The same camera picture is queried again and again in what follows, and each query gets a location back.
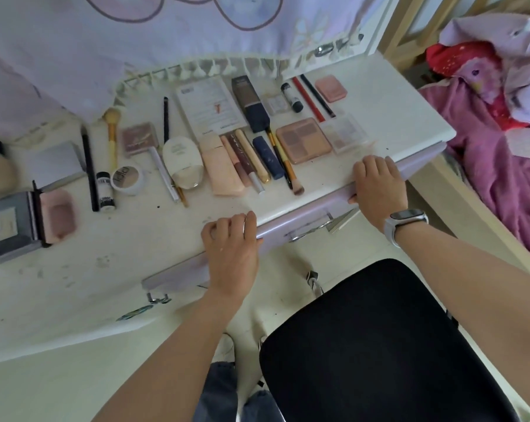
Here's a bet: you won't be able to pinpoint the silver square palette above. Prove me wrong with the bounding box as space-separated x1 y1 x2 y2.
27 141 88 192

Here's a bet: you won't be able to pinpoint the navy lipstick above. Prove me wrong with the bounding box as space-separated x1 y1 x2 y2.
252 135 285 181

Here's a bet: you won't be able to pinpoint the black eyeliner pencils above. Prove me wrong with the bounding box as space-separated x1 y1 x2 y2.
31 179 50 249

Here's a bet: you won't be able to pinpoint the person's right hand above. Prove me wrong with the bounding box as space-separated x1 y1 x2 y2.
347 155 409 236

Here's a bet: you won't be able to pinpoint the white table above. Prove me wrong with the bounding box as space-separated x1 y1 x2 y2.
0 50 457 367

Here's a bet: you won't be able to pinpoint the white oval compact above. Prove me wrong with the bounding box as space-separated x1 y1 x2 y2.
162 135 206 190

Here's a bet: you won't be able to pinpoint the paper instruction sheet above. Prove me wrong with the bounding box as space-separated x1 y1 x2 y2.
175 75 250 139

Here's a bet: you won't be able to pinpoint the pink four-pan eyeshadow palette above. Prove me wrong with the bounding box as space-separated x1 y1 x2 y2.
275 117 333 165

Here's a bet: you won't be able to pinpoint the small black white bottle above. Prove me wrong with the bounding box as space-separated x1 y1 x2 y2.
96 171 118 214

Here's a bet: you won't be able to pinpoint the person's blue jeans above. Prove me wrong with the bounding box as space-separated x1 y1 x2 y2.
193 360 285 422

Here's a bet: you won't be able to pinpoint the wooden drawer lilac front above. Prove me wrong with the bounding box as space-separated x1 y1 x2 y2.
141 141 448 293

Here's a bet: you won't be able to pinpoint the cream gold tube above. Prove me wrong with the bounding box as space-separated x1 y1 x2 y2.
234 129 272 184

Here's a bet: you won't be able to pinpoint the person's left forearm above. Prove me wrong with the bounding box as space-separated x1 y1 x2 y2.
91 287 248 422

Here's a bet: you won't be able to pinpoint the lilac clothing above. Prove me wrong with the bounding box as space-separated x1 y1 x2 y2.
438 12 530 126

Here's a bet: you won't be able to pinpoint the person's right forearm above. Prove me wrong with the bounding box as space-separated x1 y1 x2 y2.
396 222 530 422

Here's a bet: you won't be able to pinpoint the dark grey palette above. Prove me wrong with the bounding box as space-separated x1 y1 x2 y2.
0 190 44 264

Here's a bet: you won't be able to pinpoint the yellow handled makeup brush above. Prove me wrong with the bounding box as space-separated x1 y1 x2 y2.
102 107 123 172

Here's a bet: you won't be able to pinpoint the person's left hand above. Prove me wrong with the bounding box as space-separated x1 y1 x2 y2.
201 210 264 304

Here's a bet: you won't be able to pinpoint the white smartwatch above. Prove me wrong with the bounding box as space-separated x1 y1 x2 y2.
382 208 429 249

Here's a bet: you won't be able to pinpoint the pink lip gloss tube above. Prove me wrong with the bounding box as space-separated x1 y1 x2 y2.
40 189 77 244

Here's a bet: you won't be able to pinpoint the lilac cartoon cloth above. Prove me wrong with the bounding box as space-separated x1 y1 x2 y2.
0 0 393 141

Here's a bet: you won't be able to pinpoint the blue cabinet sticker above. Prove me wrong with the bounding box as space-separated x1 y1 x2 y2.
116 305 155 322

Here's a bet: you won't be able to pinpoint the small brown bottle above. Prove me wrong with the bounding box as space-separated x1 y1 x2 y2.
280 82 304 114

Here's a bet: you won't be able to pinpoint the dark foundation box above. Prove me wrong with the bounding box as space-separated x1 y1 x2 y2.
231 75 271 134

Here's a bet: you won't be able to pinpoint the black eyeliner pencil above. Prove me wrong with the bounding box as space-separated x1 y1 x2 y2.
79 125 101 213

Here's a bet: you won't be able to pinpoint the magenta bed sheet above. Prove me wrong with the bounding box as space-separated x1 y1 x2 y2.
419 76 530 256

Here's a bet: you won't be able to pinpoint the small red blush palette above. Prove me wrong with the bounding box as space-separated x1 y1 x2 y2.
120 121 160 156

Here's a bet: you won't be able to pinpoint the white sneaker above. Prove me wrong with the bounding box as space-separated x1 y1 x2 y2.
214 332 237 363

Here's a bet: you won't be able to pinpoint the small clear square compact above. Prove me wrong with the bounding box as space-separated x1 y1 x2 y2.
263 94 292 117

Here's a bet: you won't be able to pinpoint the wooden bed frame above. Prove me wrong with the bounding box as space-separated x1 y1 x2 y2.
377 0 530 277

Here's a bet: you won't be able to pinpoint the black office chair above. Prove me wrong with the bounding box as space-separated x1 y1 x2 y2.
259 258 521 422

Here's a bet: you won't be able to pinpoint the red pink patterned garment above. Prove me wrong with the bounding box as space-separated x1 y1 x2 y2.
425 41 529 132

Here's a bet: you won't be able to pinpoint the round white powder compact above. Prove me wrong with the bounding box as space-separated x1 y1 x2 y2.
111 164 146 196

